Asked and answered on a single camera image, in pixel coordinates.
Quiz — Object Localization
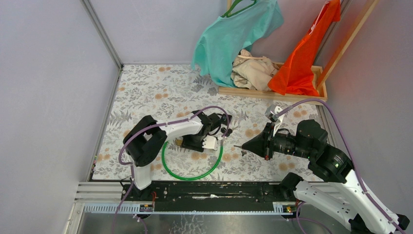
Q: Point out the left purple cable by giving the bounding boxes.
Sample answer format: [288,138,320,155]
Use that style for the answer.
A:
[111,105,231,234]

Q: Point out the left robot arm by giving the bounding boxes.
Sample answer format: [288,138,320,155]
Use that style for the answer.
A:
[122,110,232,200]

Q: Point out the beige crumpled cloth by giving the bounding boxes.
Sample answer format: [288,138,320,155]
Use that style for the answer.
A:
[231,49,279,91]

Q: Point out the wooden tray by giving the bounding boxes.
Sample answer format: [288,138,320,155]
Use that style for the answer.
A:
[218,62,328,102]

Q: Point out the green cable lock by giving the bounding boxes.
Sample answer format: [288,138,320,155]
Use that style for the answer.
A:
[160,141,224,181]

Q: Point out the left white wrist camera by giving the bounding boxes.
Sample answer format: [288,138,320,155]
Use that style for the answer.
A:
[202,136,218,151]

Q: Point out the purple cable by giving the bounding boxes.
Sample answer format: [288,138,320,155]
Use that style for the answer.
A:
[274,98,407,234]
[111,105,231,234]

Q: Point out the wooden rack pole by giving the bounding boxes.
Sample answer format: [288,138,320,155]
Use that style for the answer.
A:
[316,0,379,91]

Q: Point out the black head keys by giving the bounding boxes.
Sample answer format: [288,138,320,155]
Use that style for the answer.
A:
[221,127,232,143]

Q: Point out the brass padlock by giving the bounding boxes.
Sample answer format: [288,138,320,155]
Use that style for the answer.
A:
[174,139,183,146]

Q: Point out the aluminium corner post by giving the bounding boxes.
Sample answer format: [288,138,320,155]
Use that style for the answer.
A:
[80,0,124,69]

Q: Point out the green clothes hanger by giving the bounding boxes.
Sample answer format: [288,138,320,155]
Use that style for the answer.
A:
[221,0,258,18]

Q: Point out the orange t-shirt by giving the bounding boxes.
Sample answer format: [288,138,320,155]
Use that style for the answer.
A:
[267,0,341,97]

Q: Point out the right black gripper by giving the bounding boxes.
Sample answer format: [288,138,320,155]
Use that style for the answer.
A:
[241,120,312,159]

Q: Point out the floral table mat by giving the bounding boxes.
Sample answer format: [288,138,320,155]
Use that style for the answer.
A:
[92,65,319,181]

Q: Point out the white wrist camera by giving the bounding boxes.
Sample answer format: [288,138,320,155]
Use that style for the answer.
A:
[202,136,218,151]
[265,104,283,137]

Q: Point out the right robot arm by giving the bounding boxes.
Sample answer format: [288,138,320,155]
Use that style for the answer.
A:
[241,119,410,234]

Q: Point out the teal t-shirt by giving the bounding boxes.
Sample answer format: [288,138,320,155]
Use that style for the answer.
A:
[191,0,284,87]

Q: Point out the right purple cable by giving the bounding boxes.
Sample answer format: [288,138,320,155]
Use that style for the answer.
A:
[274,98,407,234]

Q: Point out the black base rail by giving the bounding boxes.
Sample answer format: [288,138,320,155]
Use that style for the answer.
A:
[121,181,298,213]

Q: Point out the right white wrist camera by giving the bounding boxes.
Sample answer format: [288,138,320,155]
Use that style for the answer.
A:
[265,104,283,137]

